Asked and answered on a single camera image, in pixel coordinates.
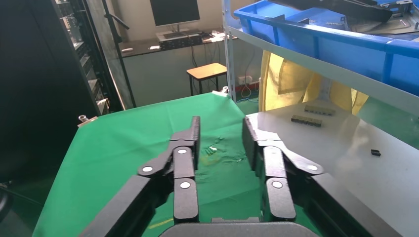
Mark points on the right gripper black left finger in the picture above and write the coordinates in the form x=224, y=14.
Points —
x=183, y=163

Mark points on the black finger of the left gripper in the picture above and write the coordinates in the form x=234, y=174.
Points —
x=343, y=8

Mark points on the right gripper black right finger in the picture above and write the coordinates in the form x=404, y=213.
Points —
x=273, y=166

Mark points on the beige tape strip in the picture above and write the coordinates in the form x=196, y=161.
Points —
x=333, y=23

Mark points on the small white scrap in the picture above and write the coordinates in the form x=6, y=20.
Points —
x=213, y=149

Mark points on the blue plastic bin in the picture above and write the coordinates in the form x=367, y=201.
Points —
x=343, y=52

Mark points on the green table cloth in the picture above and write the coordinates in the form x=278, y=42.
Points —
x=131, y=147

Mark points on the olive connector strip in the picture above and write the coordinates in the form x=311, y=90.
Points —
x=319, y=110
x=306, y=120

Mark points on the white metal shelf board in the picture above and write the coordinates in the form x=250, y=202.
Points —
x=360, y=83

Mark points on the yellow cloth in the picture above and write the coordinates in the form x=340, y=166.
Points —
x=278, y=85

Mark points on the wooden top stool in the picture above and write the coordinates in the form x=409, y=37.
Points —
x=206, y=70

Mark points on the black stand pole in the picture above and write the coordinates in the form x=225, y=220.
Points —
x=126, y=78

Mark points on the small black block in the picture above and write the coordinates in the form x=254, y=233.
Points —
x=375, y=152

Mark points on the white paper sheet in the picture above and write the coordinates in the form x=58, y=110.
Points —
x=154, y=47

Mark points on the black equipment box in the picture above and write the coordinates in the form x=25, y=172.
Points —
x=180, y=42

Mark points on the small white desk item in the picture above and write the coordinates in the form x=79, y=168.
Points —
x=127, y=50

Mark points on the white paper pile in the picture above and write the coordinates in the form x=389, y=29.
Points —
x=216, y=36

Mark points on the black computer monitor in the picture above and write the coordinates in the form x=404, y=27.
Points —
x=175, y=11

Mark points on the white wall outlet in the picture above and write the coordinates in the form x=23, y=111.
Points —
x=245, y=79

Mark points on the white shelf upright post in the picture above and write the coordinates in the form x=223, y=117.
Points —
x=229, y=59

